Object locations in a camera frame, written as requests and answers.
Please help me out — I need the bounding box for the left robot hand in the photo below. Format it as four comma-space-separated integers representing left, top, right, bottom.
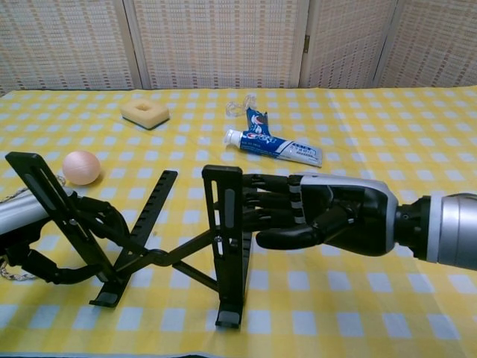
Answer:
0, 193, 131, 286

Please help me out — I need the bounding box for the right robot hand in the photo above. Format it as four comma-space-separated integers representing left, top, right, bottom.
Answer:
241, 172, 399, 258

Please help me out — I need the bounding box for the black folding laptop stand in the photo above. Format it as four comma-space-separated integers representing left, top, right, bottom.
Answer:
5, 151, 258, 330

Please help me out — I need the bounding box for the yellow checkered tablecloth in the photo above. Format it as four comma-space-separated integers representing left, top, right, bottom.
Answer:
0, 87, 477, 357

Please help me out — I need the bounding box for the pink ball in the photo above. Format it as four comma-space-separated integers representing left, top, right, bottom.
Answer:
62, 150, 101, 186

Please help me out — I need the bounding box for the blue white toothpaste tube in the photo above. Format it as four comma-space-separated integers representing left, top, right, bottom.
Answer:
222, 128, 323, 169

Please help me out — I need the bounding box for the yellow sponge with hole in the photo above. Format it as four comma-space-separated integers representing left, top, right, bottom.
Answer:
119, 99, 171, 131

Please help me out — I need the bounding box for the blue torn toothpaste package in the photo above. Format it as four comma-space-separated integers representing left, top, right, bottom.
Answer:
245, 106, 270, 131

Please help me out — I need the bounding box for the clear plastic packaging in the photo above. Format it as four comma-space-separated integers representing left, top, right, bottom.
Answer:
225, 95, 258, 119

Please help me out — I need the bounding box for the woven folding screen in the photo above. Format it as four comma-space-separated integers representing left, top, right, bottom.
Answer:
0, 0, 477, 92

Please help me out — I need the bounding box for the braided black white rope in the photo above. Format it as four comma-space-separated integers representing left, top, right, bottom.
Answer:
0, 174, 68, 283

